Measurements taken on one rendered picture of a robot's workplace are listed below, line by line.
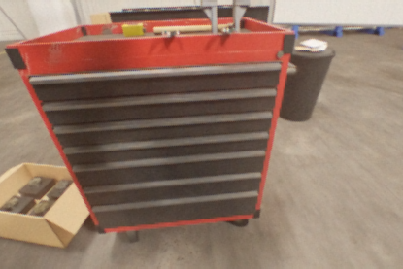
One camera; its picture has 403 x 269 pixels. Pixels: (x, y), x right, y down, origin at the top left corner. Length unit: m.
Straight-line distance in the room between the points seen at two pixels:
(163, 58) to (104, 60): 0.15
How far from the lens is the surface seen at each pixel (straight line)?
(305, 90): 2.05
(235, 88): 0.64
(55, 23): 7.17
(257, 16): 3.87
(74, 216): 1.22
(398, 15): 3.03
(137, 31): 0.95
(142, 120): 0.65
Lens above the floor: 1.02
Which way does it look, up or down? 33 degrees down
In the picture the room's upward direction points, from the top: 2 degrees counter-clockwise
